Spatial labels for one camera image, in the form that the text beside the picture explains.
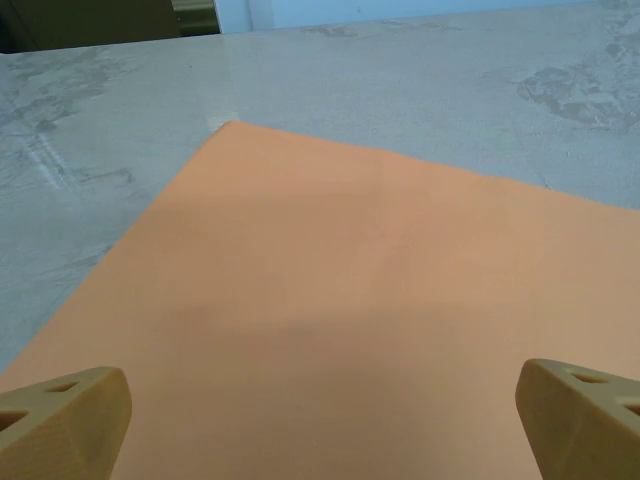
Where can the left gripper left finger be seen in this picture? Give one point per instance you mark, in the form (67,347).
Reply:
(65,425)

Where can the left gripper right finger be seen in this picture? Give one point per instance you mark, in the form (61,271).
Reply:
(580,430)

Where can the brown wooden panel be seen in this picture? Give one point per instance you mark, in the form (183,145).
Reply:
(75,22)

